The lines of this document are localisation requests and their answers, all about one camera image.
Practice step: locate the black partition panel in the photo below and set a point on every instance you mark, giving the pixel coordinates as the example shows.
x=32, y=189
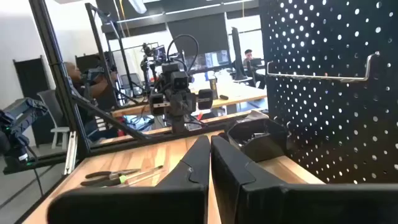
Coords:
x=28, y=81

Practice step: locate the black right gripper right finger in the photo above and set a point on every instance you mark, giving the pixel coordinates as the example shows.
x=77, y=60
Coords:
x=248, y=202

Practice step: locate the green and black screwdriver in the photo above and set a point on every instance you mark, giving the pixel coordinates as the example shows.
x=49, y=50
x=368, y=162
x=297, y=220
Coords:
x=122, y=179

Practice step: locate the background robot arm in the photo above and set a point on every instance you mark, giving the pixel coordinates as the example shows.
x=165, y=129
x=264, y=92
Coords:
x=18, y=115

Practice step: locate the black background station frame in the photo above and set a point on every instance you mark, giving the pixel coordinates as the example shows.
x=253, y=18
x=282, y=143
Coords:
x=96, y=37

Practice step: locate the dark bottle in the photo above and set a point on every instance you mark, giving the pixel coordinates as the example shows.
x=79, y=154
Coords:
x=213, y=88

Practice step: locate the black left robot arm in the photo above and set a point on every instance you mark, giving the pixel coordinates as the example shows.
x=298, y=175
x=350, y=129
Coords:
x=178, y=126

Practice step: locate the black computer monitor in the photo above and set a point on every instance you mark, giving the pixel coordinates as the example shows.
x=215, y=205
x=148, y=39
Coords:
x=237, y=53

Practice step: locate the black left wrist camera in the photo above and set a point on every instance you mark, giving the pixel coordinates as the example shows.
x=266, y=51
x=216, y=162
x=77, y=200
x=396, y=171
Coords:
x=179, y=80

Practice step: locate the person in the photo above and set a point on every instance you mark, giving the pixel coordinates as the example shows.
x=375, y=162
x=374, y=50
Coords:
x=247, y=56
x=96, y=90

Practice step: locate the black perforated pegboard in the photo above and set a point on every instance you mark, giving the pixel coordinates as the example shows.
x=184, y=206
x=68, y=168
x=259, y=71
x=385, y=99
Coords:
x=314, y=102

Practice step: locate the silver pegboard rail holder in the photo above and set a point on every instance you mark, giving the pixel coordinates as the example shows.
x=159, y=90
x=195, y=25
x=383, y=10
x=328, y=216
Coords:
x=311, y=76

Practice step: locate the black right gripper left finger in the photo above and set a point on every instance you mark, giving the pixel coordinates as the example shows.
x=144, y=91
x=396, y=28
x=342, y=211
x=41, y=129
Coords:
x=186, y=199

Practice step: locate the black aluminium table frame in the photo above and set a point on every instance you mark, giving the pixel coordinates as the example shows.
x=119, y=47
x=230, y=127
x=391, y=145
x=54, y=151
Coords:
x=59, y=62

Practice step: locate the black roller screen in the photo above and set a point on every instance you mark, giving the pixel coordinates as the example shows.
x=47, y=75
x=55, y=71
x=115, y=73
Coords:
x=199, y=34

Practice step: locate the black parts bin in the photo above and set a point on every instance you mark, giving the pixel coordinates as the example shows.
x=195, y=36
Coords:
x=264, y=149

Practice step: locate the grey chair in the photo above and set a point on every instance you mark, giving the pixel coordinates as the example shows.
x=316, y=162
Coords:
x=49, y=102

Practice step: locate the background wooden table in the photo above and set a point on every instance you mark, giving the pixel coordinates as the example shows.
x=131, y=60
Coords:
x=239, y=93

